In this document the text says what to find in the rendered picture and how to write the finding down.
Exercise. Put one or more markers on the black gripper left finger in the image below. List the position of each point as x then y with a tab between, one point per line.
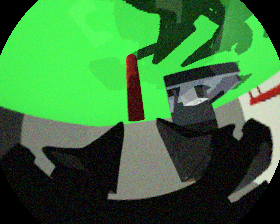
99	160

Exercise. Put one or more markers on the dark red peg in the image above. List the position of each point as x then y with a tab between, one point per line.
135	103

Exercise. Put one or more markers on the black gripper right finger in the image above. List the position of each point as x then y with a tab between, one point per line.
188	148

